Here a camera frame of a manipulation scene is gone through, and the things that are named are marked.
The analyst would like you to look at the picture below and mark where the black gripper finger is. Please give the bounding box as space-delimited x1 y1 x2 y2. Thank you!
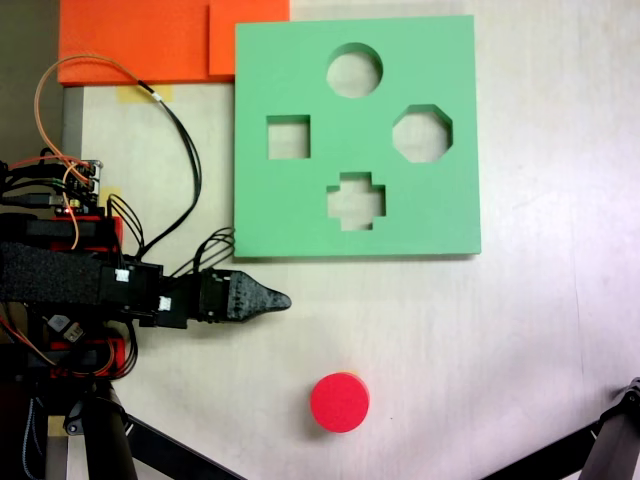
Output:
234 271 292 322

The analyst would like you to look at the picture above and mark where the grey usb adapter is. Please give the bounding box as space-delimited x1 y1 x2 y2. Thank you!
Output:
47 313 85 345

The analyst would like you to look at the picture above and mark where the circuit board with wires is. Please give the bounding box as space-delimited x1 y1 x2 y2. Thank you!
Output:
62 158 104 216

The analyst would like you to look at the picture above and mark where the long orange wire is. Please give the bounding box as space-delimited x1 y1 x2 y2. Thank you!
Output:
33 54 144 169

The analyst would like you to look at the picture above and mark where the black servo cable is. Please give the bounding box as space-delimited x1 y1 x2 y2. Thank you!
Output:
172 227 237 279

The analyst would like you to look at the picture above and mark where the black tripod leg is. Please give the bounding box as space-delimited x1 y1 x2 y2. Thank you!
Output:
62 383 139 480
582 377 640 480

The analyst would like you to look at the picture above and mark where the red table clamp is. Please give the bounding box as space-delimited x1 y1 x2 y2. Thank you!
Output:
49 214 124 251
47 338 126 379

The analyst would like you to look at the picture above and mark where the blue white braided cable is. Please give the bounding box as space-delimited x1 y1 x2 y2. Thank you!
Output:
22 394 46 480

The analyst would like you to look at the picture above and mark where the long black cable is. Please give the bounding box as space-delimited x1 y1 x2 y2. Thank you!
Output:
135 78 203 259

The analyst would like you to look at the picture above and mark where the yellow tape strip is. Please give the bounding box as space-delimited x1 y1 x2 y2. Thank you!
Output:
117 85 174 104

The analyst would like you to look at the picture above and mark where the green shape sorter board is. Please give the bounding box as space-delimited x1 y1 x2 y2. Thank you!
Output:
232 14 482 261

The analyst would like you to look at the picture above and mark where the black usb cable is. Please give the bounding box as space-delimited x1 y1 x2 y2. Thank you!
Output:
0 192 64 207

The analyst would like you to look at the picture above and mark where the red cylinder block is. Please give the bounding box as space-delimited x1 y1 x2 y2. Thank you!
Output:
309 372 371 434

